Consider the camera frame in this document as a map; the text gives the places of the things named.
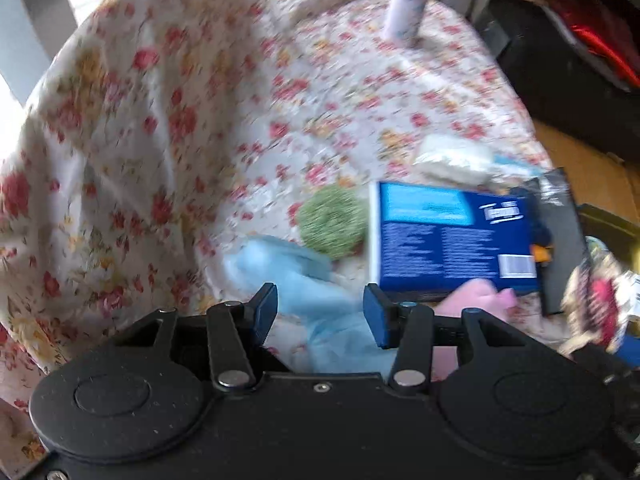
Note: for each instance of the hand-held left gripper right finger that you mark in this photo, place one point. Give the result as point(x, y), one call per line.
point(377, 317)

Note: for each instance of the clear plastic bag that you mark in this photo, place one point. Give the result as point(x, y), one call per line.
point(455, 160)

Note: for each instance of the teal metal tin box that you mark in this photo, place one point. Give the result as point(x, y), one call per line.
point(610, 222)

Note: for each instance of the green scouring pad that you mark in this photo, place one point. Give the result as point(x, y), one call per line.
point(332, 225)

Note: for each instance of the purple cartoon water bottle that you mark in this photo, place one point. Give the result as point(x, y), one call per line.
point(407, 5)

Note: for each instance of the light blue face mask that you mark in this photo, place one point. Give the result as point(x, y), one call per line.
point(300, 280)

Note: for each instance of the yellow navy cloth bundle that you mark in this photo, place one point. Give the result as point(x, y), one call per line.
point(542, 255)

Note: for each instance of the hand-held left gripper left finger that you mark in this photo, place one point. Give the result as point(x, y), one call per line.
point(266, 310)

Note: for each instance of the pink soft cloth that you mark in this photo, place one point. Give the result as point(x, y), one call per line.
point(475, 305)

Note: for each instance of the black triangular box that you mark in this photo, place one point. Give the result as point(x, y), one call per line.
point(565, 260)

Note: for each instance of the black leather sofa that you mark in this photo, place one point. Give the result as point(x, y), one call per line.
point(550, 85)

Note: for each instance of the blue tissue pack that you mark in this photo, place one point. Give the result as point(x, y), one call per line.
point(440, 245)

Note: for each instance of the window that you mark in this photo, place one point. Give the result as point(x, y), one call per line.
point(30, 25)

